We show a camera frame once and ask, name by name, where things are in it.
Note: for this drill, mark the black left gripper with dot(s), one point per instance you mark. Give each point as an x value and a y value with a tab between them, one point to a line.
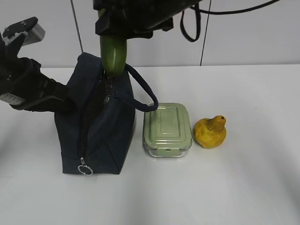
24	87

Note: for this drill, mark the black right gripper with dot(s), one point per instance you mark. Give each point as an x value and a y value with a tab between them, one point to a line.
129	19

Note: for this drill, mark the green cucumber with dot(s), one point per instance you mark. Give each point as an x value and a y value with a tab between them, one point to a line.
113	47

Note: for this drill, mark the dark blue lunch bag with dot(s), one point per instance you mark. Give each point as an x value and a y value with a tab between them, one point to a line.
96	136

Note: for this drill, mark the green lid glass container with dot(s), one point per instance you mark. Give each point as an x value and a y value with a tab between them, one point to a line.
167	131

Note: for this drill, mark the yellow squash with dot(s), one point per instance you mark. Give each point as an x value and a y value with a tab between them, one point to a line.
210	133

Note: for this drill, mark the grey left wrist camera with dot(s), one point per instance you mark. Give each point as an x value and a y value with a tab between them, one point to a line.
29	28

